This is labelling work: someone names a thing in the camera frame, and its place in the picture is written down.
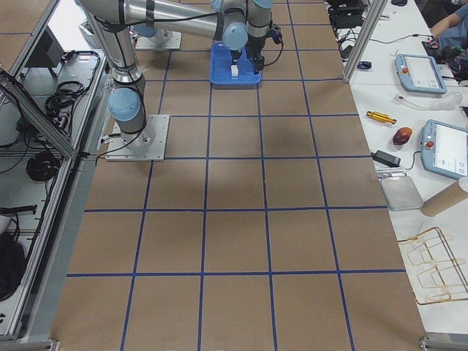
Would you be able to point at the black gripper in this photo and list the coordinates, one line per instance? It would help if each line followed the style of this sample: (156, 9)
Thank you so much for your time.
(255, 45)

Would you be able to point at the white block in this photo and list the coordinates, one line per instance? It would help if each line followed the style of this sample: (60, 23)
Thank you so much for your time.
(234, 71)

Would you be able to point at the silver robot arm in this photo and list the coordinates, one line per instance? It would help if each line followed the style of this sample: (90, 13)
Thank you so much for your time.
(243, 26)

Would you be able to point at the blue plastic tray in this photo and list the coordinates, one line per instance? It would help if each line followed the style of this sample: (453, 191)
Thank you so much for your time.
(226, 75)

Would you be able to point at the small blue black device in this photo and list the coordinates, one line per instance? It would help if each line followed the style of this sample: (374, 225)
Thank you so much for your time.
(364, 65)

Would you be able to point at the brass cylinder tool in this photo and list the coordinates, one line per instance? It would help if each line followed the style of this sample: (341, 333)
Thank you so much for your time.
(380, 117)

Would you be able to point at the black power adapter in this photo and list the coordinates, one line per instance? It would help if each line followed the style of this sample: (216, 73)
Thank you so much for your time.
(385, 158)

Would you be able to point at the red mango fruit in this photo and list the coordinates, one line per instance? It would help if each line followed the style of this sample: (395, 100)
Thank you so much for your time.
(402, 136)

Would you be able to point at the upper teach pendant tablet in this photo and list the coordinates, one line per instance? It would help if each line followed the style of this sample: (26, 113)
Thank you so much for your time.
(419, 74)

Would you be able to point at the teach pendant tablet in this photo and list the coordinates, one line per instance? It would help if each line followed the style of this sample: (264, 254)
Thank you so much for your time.
(419, 74)
(444, 149)

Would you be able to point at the person in blue shirt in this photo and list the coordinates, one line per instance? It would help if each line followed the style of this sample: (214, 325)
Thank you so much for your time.
(451, 30)

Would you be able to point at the lower teach pendant tablet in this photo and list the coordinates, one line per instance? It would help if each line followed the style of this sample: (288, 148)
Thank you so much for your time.
(444, 149)

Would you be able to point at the cardboard tube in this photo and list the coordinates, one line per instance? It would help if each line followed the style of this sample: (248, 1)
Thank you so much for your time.
(445, 199)

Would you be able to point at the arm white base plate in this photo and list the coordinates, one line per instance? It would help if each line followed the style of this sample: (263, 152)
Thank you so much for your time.
(149, 145)
(162, 40)

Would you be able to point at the aluminium frame post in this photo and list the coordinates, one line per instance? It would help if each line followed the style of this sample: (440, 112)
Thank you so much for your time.
(369, 24)

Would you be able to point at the gold wire rack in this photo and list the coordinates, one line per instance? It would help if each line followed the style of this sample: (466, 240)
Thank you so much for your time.
(436, 274)

